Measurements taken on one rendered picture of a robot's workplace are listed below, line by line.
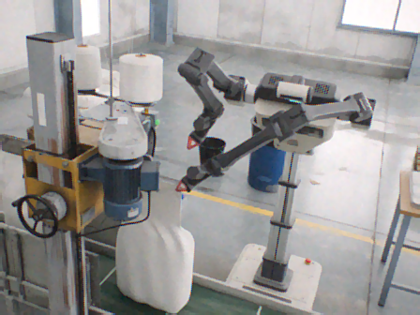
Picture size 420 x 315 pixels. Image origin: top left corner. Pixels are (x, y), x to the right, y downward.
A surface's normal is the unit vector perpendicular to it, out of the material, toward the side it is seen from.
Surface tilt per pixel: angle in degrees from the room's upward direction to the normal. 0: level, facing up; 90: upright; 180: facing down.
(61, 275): 90
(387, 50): 90
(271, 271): 90
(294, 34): 90
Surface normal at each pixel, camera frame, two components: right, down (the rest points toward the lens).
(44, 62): -0.37, 0.36
